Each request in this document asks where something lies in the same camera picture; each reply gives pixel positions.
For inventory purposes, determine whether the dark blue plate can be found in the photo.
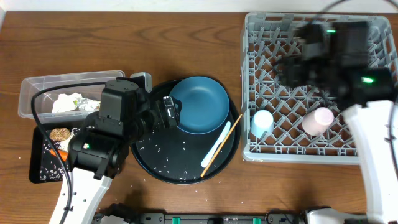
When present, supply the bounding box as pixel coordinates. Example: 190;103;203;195
169;77;229;134

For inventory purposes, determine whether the pink cup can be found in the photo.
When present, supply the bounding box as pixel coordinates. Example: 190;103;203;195
302;107;335;136

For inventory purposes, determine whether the white plastic knife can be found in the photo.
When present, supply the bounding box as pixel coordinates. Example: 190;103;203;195
201;121;231;168

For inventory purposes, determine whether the light blue cup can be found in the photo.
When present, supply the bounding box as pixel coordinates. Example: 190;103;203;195
250;110;274;139

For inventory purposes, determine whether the wooden chopstick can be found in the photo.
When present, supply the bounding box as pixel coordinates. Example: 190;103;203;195
200;114;243;177

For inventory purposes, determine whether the foil wrapper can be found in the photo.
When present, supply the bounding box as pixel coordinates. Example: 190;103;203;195
76;98;101;111

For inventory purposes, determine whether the white tissue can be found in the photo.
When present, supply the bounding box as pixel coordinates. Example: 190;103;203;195
52;93;82;113

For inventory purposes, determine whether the brown walnut shell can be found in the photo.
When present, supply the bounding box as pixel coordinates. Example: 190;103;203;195
49;128;70;141

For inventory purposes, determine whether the orange carrot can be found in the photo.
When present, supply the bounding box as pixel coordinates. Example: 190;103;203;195
49;149;68;161

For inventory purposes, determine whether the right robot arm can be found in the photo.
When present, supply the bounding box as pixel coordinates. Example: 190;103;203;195
273;21;397;223

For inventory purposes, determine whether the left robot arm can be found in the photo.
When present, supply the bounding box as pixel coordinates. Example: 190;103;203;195
50;78;182;223

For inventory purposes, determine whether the grey dishwasher rack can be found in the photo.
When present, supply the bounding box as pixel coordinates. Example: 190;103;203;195
241;12;397;165

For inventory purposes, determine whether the round black tray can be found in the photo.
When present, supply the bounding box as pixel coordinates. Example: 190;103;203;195
131;79;241;184

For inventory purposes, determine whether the clear plastic bin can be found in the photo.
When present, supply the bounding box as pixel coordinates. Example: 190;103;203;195
18;70;125;123

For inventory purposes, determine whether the black rectangular tray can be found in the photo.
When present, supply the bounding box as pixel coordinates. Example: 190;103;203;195
29;120;84;184

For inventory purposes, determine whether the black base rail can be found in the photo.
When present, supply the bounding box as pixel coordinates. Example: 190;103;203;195
92;213;306;224

